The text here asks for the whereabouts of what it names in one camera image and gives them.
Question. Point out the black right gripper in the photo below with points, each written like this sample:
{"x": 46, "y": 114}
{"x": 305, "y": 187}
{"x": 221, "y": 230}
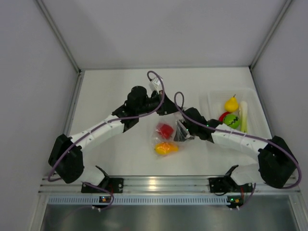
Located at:
{"x": 180, "y": 136}

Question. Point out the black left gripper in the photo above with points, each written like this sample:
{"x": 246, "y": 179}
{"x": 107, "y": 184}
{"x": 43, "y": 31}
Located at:
{"x": 168, "y": 107}

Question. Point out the clear polka dot zip bag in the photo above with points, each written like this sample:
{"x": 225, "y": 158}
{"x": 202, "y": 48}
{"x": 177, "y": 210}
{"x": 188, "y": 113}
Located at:
{"x": 155, "y": 137}

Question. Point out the red toy chili pepper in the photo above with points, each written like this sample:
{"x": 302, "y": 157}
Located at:
{"x": 223, "y": 116}

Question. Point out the green toy pepper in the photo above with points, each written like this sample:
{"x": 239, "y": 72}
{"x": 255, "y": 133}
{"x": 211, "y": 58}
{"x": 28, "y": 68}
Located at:
{"x": 232, "y": 121}

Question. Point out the yellow toy pear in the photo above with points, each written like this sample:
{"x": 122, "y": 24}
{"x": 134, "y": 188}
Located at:
{"x": 231, "y": 105}

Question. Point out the pale green toy celery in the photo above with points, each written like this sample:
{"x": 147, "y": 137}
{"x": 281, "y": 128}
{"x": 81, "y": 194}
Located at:
{"x": 243, "y": 109}

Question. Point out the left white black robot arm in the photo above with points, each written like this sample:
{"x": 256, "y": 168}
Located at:
{"x": 67, "y": 157}

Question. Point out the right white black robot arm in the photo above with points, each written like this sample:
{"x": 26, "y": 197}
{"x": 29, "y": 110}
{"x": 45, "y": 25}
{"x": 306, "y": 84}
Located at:
{"x": 274, "y": 161}

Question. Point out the yellow toy pepper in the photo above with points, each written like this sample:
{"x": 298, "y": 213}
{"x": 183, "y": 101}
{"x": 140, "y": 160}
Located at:
{"x": 165, "y": 148}

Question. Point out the white plastic basket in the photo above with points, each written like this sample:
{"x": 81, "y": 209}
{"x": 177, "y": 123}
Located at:
{"x": 212, "y": 105}

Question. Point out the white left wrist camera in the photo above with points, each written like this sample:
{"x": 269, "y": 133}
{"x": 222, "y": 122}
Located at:
{"x": 155, "y": 85}

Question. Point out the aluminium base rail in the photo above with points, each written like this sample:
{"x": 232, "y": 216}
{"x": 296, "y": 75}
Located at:
{"x": 140, "y": 185}

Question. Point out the slotted white cable duct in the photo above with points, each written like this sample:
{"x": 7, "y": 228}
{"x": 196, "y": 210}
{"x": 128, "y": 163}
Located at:
{"x": 139, "y": 200}

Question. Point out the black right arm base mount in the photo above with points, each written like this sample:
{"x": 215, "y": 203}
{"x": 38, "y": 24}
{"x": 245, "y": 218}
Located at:
{"x": 224, "y": 184}

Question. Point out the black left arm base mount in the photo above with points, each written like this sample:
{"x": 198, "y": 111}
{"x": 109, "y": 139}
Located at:
{"x": 115, "y": 185}

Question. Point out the aluminium frame post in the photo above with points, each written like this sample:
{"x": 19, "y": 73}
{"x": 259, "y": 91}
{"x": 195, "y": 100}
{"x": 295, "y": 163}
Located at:
{"x": 53, "y": 26}

